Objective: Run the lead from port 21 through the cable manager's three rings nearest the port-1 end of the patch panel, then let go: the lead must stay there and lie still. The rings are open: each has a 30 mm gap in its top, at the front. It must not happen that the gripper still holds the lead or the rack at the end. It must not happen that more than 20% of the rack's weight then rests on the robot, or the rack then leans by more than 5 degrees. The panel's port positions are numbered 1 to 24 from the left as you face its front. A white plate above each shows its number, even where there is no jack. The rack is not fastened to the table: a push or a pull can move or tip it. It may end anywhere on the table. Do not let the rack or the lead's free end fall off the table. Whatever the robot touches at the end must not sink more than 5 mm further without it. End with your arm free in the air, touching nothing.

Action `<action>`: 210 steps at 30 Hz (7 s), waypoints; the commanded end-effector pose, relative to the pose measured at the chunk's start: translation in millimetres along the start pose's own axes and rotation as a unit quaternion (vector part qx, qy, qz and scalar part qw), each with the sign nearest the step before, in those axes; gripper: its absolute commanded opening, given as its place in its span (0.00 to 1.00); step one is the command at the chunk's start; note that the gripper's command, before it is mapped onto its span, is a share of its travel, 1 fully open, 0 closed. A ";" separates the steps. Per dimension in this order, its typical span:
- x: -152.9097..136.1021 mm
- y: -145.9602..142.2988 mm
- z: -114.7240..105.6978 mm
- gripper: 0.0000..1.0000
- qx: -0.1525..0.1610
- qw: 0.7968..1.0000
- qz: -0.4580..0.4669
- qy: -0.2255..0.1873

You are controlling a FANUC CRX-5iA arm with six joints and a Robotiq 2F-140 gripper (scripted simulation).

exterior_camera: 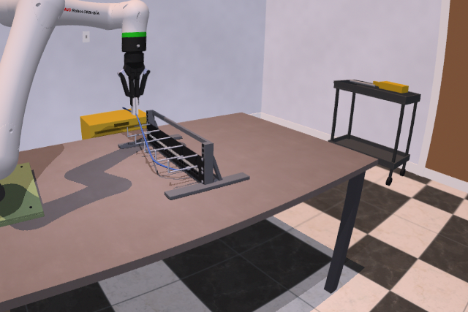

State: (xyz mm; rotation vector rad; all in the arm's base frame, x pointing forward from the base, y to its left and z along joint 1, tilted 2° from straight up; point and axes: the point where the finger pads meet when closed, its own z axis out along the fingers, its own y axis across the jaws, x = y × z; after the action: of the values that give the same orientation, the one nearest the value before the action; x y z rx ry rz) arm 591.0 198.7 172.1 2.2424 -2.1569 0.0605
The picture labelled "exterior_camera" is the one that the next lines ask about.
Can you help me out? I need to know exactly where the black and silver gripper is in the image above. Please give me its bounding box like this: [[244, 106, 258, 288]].
[[118, 53, 151, 115]]

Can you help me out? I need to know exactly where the grey metal cable rack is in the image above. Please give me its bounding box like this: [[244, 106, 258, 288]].
[[141, 110, 250, 199]]

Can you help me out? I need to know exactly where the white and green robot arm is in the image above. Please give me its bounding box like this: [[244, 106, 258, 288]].
[[0, 0, 149, 180]]

